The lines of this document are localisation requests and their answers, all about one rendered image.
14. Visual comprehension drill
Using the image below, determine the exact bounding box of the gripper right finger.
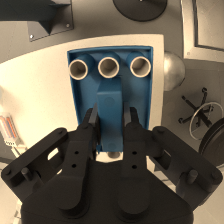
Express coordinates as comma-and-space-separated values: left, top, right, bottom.
122, 101, 224, 215

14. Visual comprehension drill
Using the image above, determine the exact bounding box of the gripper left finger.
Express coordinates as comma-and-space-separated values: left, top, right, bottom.
0, 102, 100, 215

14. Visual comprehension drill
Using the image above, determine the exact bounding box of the blue ink-cap palette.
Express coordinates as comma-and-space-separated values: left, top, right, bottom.
67, 45, 154, 154

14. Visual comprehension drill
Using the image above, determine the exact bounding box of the cream ink cap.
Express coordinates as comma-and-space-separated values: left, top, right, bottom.
126, 51, 151, 78
68, 53, 95, 81
98, 51, 122, 79

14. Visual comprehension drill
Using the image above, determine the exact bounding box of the small white box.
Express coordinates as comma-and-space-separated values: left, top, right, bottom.
10, 144, 28, 158

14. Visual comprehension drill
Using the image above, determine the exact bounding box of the clear box with orange strips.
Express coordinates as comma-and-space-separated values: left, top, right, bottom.
0, 114, 21, 147

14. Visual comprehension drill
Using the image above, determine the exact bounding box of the silver round dome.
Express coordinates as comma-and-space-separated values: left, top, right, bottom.
163, 51, 186, 92

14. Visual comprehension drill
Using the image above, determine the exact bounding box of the black round stand base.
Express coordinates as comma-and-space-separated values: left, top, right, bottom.
113, 0, 168, 22

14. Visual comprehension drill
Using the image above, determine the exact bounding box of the grey cabinet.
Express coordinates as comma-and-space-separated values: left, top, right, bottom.
181, 0, 224, 61

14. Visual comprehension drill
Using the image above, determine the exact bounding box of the black stool with chrome ring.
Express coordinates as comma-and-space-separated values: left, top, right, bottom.
178, 87, 224, 168

